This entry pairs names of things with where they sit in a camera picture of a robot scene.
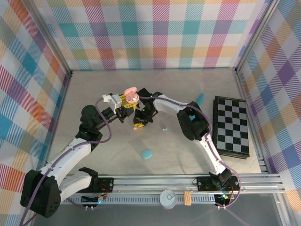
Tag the pink earbud charging case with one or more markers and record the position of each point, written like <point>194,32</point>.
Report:
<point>130,91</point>

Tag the blue earbud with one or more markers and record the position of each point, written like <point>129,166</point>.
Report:
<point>165,128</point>

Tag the closed-type blue earbud case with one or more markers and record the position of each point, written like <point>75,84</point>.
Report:
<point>147,154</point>

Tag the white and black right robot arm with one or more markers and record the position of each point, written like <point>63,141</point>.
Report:
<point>169,104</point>

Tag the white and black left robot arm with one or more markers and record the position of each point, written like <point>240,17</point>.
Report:
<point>70,150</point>

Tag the pointed blue plastic piece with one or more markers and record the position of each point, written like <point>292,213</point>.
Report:
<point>201,100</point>

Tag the slotted grey metal strip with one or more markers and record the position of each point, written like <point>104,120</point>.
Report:
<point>131,200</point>

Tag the silver tin can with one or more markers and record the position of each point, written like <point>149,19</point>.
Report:
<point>168,199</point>

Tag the black framed chessboard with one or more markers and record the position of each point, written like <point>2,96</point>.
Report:
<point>231,127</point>

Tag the small cork block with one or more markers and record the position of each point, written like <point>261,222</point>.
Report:
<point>187,198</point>

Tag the aluminium side rail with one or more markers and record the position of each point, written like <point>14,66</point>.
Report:
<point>56,127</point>

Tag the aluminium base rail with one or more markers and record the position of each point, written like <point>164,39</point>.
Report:
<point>145,182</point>

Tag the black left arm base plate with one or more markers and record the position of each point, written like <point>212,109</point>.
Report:
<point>107,184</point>

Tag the black electronics bracket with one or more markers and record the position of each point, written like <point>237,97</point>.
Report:
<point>89,199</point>
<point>222,200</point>

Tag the aluminium frame post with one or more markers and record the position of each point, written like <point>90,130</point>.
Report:
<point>257,35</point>
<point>50,38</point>

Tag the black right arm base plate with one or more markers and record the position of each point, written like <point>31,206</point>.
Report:
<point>204,183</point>

